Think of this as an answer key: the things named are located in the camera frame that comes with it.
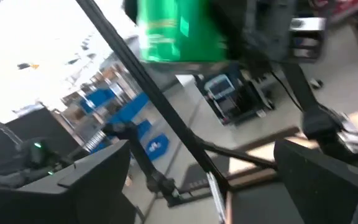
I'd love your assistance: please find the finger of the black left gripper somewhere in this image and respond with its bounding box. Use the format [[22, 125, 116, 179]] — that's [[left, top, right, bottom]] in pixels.
[[211, 0, 248, 62], [123, 0, 139, 24]]

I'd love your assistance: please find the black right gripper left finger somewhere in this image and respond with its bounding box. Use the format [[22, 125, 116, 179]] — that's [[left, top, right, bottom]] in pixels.
[[0, 139, 136, 224]]

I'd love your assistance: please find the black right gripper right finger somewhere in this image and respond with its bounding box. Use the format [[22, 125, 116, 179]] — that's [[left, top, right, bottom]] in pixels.
[[273, 139, 358, 224]]

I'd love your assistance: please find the green Sprite can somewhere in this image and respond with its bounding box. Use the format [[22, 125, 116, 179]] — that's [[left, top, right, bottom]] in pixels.
[[137, 0, 229, 63]]

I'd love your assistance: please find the black cart with small screen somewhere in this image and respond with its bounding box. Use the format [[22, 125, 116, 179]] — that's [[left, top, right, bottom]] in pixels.
[[197, 73, 275, 125]]

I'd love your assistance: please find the blue bin with white contents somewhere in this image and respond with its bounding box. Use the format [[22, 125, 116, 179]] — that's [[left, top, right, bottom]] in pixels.
[[144, 133, 170, 161]]

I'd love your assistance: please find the black aluminium table frame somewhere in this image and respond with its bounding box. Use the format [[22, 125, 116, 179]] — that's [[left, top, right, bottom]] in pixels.
[[75, 0, 279, 224]]

